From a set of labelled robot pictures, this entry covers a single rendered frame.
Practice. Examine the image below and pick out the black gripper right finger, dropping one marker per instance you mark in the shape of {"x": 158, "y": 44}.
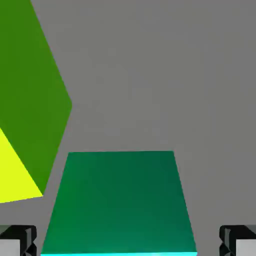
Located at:
{"x": 240, "y": 240}

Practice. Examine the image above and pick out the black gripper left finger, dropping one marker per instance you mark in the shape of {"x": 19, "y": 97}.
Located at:
{"x": 14, "y": 240}

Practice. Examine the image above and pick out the small teal cube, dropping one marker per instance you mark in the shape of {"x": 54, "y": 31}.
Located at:
{"x": 120, "y": 200}

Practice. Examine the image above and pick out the large yellow-green box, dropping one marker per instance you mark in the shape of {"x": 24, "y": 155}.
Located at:
{"x": 30, "y": 100}

